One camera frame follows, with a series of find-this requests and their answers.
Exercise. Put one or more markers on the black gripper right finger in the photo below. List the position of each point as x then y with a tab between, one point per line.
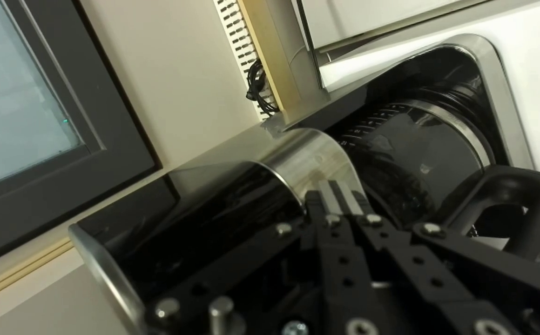
427	291

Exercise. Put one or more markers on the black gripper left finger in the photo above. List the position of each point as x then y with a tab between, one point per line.
345	278

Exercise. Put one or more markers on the black silver coffee machine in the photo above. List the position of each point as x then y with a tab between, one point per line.
224	246

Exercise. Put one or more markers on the glass coffee carafe black handle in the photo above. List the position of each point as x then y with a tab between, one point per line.
424	164

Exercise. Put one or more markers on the window with dark frame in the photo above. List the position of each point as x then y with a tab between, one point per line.
70	134

